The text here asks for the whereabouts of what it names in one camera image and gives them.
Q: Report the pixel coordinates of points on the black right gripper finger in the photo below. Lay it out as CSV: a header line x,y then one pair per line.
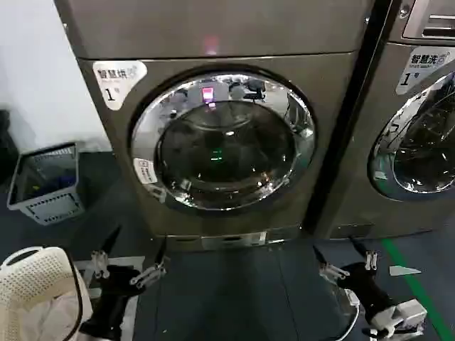
x,y
371,261
332,271

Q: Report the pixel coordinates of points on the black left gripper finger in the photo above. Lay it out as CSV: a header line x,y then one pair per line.
x,y
101,263
153,273

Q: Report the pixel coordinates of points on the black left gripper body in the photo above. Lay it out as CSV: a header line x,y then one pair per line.
x,y
113,284

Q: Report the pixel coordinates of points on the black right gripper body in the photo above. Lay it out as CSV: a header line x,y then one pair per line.
x,y
366,287

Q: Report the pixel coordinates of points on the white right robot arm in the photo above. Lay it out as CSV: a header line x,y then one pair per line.
x,y
409,312

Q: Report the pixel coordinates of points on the white scrap of paper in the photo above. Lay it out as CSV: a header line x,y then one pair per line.
x,y
403,270

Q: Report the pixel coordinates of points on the green floor tape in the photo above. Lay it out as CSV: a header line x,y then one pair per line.
x,y
409,273

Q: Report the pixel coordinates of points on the pale cloth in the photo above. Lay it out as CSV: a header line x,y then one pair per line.
x,y
64,316

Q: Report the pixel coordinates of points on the white perforated laundry basket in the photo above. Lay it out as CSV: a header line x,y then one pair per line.
x,y
32,277

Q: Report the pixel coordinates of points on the dark clothes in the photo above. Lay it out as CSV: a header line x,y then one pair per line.
x,y
58,181

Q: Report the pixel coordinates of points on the small white door sticker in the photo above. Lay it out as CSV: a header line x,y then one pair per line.
x,y
145,171

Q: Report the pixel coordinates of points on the grey plastic laundry basket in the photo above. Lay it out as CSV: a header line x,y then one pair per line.
x,y
21,199

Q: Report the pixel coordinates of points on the round glass dryer door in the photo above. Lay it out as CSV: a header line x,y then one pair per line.
x,y
227,149
419,152

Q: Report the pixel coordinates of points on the grey dryer with drawer panel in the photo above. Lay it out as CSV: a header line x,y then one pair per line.
x,y
398,117

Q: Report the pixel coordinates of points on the white number label sticker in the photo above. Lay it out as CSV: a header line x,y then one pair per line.
x,y
119,80
419,69

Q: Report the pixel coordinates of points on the grey dryer with round door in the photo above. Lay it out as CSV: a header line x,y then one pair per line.
x,y
220,32

